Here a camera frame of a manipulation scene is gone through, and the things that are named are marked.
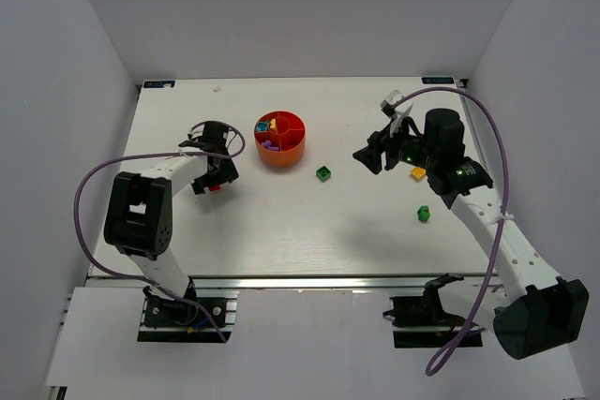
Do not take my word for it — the green square lego brick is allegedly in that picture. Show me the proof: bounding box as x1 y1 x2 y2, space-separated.
316 166 332 182

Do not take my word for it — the light blue lego brick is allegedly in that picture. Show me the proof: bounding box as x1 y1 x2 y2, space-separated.
255 121 269 133

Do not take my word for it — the green lego piece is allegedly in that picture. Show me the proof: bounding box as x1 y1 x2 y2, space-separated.
416 205 430 222

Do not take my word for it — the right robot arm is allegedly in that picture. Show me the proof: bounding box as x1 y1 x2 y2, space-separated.
352 109 589 360

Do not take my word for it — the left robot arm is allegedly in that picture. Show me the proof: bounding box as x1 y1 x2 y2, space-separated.
104 121 239 301

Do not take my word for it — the orange round divided container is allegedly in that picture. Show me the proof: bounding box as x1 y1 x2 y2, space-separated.
253 111 307 168

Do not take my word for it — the right corner label sticker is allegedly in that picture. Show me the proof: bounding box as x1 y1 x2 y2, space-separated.
421 76 455 85

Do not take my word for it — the corner label sticker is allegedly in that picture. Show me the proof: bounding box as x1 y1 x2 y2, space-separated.
421 76 455 85
142 80 175 89

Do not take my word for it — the left corner label sticker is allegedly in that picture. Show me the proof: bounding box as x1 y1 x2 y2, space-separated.
142 80 175 89

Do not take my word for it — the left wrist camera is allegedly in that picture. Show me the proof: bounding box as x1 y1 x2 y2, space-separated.
187 121 212 144

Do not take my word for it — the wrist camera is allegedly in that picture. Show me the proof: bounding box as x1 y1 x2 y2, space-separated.
187 121 212 144
380 89 413 138

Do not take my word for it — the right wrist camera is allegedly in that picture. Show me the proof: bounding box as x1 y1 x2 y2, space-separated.
380 89 413 138

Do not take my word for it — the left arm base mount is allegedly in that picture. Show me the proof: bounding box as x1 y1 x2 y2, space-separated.
137 287 236 344

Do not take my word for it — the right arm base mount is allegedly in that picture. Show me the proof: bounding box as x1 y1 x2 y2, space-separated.
382 274 481 349

